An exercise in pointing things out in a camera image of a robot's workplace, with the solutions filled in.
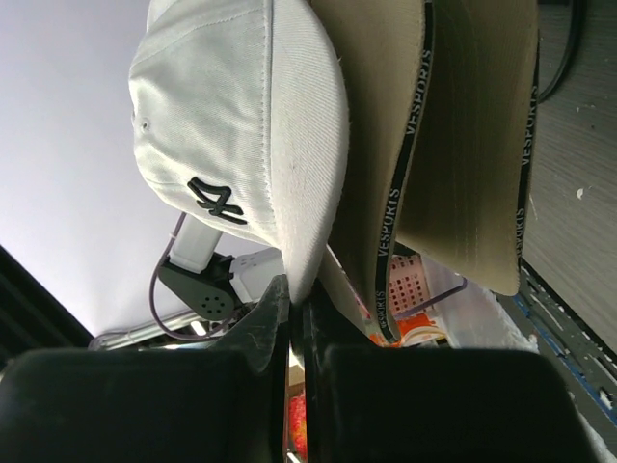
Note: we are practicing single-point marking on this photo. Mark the white cap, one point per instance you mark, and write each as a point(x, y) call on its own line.
point(240, 120)

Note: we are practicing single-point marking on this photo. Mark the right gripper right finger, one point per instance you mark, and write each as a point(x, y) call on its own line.
point(367, 403)

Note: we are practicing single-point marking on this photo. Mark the tan cap black logo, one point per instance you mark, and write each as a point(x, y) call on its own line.
point(469, 179)

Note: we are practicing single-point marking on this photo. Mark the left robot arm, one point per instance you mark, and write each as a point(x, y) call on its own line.
point(212, 285)

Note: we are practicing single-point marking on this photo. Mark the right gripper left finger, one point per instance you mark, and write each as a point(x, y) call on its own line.
point(221, 403)

